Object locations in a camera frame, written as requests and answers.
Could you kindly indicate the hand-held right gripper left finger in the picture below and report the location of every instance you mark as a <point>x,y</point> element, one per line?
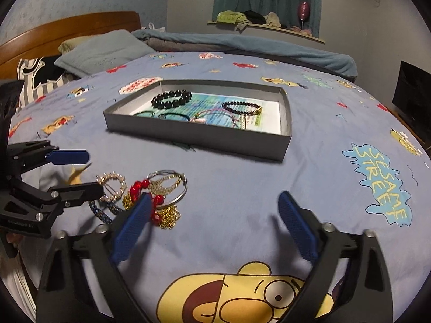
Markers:
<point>131,232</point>

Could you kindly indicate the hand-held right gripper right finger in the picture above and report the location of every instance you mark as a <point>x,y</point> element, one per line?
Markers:
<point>299,228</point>

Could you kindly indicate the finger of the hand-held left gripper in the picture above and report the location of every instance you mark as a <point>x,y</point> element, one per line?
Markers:
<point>80,193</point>
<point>70,157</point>

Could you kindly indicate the silver bangle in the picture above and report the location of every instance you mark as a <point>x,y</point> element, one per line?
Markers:
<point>183,193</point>

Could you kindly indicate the grey shallow cardboard box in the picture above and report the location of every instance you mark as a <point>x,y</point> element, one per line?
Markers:
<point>188,134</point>

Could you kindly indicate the blue cartoon printed bed sheet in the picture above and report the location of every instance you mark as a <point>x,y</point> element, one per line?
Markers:
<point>235,181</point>

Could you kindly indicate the black and white striped pillow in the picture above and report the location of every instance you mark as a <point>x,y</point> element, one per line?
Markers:
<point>30,87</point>

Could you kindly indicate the grey-blue pillow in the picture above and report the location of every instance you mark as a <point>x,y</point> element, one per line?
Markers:
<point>107,50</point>

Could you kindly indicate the olive pillow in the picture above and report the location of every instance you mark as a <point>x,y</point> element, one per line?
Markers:
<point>69,43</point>

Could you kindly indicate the wooden headboard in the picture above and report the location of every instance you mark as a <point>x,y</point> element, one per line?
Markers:
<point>84,23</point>

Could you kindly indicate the grey folded blanket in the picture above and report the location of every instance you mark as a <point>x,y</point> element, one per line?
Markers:
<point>161,43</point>

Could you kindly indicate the printed paper sheet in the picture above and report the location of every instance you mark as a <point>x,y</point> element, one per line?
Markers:
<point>208,102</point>

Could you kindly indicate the dark television stand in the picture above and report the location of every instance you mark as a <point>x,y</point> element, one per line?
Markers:
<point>397,116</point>

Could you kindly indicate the white plastic bag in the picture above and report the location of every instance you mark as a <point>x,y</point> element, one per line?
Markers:
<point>151,27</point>

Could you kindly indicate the black television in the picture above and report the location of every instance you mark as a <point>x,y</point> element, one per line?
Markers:
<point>410,87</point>

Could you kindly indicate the blue blanket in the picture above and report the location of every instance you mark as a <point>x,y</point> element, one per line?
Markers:
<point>269,48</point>

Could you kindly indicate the windowsill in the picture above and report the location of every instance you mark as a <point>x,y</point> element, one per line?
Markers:
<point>286,31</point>

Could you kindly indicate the pink cloth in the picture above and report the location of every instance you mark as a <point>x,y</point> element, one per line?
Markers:
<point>303,30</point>

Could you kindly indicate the beige cloth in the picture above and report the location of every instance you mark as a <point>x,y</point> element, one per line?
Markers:
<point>272,19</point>

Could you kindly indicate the green cloth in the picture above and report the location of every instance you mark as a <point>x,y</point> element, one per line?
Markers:
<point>229,16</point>

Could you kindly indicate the black cloth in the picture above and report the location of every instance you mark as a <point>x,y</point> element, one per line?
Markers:
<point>254,16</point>

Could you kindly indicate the pink balloon on stick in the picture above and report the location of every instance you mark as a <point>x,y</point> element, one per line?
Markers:
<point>303,8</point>

